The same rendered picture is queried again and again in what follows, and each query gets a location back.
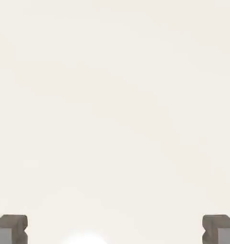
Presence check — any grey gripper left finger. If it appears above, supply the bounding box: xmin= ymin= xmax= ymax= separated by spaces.
xmin=0 ymin=214 xmax=29 ymax=244

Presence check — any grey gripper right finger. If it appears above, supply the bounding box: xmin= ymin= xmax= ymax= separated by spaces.
xmin=202 ymin=214 xmax=230 ymax=244

